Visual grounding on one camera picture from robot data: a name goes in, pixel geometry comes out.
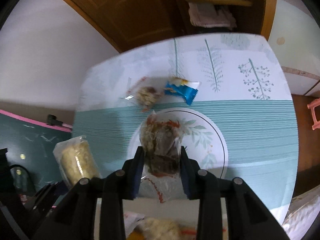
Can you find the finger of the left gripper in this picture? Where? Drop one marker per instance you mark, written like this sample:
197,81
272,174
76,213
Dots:
49,194

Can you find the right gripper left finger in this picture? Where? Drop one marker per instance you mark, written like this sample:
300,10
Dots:
136,170

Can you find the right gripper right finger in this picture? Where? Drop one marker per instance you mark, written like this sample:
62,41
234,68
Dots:
188,174

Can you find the red candy clear packet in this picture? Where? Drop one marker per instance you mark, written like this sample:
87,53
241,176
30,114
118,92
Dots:
160,137

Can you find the rice cake clear packet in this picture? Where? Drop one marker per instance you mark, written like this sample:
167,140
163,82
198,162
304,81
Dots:
75,160

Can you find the red white triangular snack packet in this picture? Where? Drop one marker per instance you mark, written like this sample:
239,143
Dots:
131,220

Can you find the nut bar clear packet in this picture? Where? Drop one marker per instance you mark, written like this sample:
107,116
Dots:
146,92

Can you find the blue snack packet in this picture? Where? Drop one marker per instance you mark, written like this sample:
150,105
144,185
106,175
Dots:
185,89

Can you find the white plastic tray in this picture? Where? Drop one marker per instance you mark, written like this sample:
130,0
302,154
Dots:
184,212

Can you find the patterned teal tablecloth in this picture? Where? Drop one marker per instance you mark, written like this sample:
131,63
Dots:
242,123

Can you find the pink plastic stool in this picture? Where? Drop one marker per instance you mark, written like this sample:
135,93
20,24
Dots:
312,107

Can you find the brown wooden door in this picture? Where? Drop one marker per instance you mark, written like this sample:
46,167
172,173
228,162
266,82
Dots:
127,24

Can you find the folded cloth stack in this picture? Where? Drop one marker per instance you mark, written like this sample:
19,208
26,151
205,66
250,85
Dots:
207,15

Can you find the sliding wardrobe doors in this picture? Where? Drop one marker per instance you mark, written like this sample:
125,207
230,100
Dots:
294,39

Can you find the wooden shelf unit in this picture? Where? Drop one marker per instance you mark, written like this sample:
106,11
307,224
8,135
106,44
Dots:
251,16

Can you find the green chalkboard pink frame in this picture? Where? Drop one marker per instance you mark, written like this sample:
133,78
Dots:
30,156

